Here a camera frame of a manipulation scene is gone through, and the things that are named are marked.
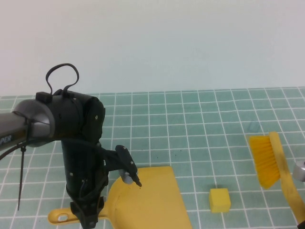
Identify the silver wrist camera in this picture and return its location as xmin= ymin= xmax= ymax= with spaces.
xmin=293 ymin=161 xmax=305 ymax=183
xmin=102 ymin=145 xmax=142 ymax=188

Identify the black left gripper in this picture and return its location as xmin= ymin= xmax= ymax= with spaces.
xmin=64 ymin=162 xmax=107 ymax=229

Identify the green white-checked tablecloth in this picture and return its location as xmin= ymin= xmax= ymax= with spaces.
xmin=0 ymin=87 xmax=305 ymax=229

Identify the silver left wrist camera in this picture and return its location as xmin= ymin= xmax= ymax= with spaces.
xmin=102 ymin=145 xmax=142 ymax=188

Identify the yellow hand brush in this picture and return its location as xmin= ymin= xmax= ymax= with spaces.
xmin=248 ymin=131 xmax=305 ymax=225

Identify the small yellow foam cube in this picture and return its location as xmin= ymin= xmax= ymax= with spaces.
xmin=209 ymin=187 xmax=232 ymax=213

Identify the yellow plastic dustpan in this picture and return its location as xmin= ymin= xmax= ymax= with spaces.
xmin=47 ymin=166 xmax=193 ymax=229

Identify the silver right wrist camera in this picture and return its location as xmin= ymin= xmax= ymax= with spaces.
xmin=293 ymin=161 xmax=305 ymax=183

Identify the black zip tie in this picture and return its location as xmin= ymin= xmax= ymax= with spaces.
xmin=18 ymin=119 xmax=31 ymax=211

